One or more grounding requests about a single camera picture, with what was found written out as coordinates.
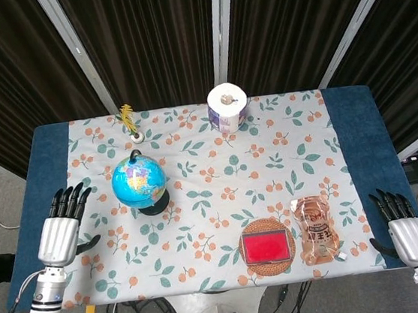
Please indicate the orange snack pouch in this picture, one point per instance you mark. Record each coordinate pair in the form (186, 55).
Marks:
(317, 235)

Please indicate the yellow flower in small vase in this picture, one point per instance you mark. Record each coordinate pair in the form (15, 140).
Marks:
(129, 122)

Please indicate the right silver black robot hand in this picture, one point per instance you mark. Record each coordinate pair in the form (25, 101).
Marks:
(411, 237)

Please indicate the blue table cover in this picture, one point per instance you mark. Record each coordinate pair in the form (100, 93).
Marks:
(45, 175)

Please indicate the dark pleated curtain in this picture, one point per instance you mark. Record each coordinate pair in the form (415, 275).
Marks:
(150, 38)

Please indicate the red rectangular box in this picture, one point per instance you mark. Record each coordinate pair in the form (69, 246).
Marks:
(267, 247)

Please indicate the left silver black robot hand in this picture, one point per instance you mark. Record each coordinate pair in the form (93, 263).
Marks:
(60, 237)

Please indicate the round woven rattan coaster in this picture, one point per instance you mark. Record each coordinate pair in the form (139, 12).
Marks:
(267, 247)

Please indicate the silver aluminium frame post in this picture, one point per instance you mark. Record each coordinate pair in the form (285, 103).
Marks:
(220, 27)
(76, 50)
(355, 19)

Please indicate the white toilet paper roll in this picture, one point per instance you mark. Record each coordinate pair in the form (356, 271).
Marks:
(227, 110)

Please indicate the floral print tablecloth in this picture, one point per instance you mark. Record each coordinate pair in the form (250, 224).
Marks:
(212, 186)

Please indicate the small blue desk globe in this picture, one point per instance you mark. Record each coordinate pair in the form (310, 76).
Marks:
(139, 183)

